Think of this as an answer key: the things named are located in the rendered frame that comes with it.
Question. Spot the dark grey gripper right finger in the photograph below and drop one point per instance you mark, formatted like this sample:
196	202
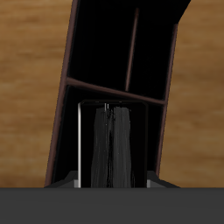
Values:
157	181

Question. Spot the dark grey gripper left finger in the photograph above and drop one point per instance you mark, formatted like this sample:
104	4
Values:
68	180

